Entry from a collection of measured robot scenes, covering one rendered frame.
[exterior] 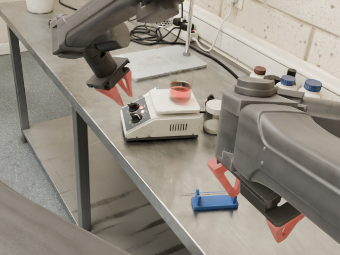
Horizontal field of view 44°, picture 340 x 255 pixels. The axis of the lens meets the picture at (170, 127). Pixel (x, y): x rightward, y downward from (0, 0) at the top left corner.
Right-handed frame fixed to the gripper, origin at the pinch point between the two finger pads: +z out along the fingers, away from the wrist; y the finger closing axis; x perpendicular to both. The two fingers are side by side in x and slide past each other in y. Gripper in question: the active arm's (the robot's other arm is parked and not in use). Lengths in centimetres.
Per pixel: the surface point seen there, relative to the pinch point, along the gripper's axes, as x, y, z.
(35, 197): 93, -20, 59
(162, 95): -0.6, 9.6, 7.5
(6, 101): 179, 20, 48
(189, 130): -8.9, 6.4, 15.8
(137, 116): -0.9, -0.3, 5.8
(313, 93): -27, 37, 27
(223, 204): -30.1, -9.2, 17.9
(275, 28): -2, 61, 22
